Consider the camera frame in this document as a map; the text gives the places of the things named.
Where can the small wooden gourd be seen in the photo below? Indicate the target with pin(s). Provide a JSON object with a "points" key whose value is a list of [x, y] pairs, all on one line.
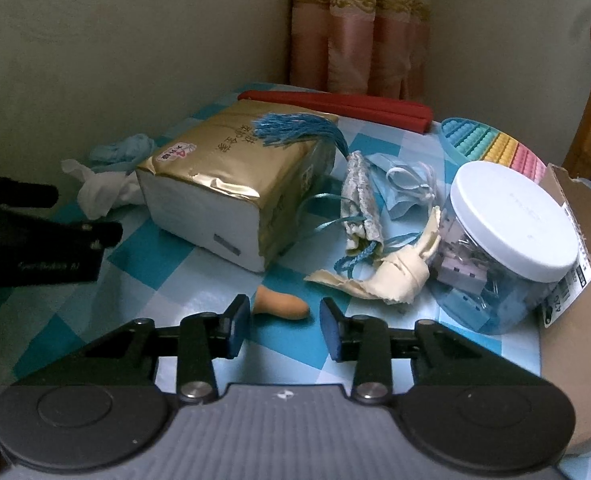
{"points": [[285, 305]]}

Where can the pile of pastel binder clips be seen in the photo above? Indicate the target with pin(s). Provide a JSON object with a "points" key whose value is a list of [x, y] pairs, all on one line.
{"points": [[465, 275]]}

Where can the light blue cloth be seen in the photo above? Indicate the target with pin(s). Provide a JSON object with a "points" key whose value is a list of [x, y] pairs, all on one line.
{"points": [[125, 147]]}

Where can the cardboard box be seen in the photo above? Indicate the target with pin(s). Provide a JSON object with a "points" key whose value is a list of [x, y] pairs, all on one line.
{"points": [[570, 360]]}

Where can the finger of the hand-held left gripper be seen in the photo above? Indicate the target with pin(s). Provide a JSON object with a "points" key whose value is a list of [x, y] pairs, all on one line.
{"points": [[105, 234], [20, 191]]}

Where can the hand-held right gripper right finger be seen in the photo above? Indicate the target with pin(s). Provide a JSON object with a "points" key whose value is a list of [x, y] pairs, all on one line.
{"points": [[331, 332]]}

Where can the cream cloth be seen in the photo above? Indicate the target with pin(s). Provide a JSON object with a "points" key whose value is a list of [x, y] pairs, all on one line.
{"points": [[405, 270]]}

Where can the rainbow bubble pop toy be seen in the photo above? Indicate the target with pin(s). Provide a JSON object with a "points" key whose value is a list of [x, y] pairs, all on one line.
{"points": [[480, 145]]}

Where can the gold tissue pack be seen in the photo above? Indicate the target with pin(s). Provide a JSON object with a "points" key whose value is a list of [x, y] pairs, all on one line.
{"points": [[215, 160]]}

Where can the pink and gold curtain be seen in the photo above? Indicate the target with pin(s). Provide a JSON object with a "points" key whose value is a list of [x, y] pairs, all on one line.
{"points": [[355, 35]]}

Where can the blue checkered tablecloth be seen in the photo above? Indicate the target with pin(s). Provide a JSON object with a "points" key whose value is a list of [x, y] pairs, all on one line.
{"points": [[140, 280]]}

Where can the clear jar with white lid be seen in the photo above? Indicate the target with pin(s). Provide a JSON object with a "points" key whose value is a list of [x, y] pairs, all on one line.
{"points": [[510, 215]]}

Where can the blue face mask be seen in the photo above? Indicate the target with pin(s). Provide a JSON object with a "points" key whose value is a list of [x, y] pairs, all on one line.
{"points": [[398, 207]]}

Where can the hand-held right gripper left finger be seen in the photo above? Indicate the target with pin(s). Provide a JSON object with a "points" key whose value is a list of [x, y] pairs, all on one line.
{"points": [[235, 330]]}

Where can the white tissue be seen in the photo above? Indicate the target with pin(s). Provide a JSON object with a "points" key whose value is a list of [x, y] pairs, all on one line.
{"points": [[100, 195]]}

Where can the red folded fan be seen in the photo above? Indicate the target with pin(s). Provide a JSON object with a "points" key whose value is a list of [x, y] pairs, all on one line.
{"points": [[335, 105]]}

